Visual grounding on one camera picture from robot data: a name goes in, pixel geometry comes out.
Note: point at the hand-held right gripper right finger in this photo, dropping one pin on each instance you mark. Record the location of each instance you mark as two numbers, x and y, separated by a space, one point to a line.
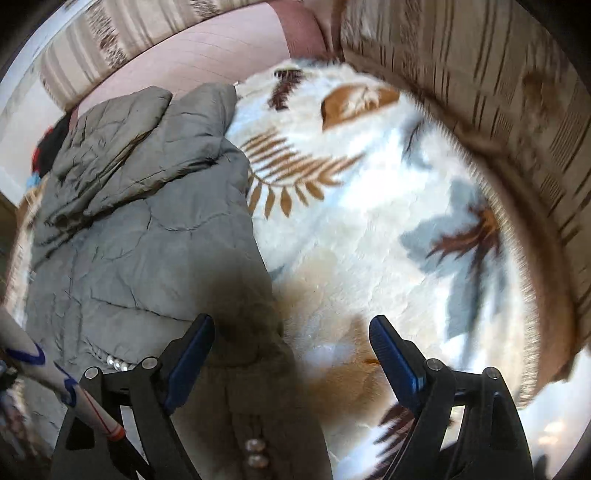
397 364

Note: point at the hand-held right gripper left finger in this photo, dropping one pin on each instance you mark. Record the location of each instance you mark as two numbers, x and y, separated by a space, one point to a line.
189 364

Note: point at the grey quilted hooded jacket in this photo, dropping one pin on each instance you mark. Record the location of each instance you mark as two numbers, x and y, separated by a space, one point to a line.
138 240

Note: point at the white blue-printed strip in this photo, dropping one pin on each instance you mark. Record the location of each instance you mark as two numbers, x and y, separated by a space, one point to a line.
51 369

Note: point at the leaf print fleece blanket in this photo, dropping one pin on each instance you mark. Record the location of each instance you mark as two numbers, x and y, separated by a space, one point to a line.
369 221

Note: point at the light blue cloth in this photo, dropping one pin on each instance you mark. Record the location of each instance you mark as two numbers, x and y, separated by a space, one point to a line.
33 181

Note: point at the red cloth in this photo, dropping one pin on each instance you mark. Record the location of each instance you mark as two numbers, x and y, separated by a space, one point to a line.
39 157

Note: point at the black cloth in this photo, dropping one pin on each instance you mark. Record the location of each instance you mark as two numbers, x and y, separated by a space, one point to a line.
57 134

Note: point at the striped floral side cushion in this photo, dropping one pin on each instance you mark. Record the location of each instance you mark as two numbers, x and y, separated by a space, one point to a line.
485 92

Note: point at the pink bolster cushion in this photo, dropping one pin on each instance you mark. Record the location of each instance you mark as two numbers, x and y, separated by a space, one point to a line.
207 55

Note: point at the striped floral back cushion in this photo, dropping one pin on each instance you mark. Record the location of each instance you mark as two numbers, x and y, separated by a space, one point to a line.
120 41

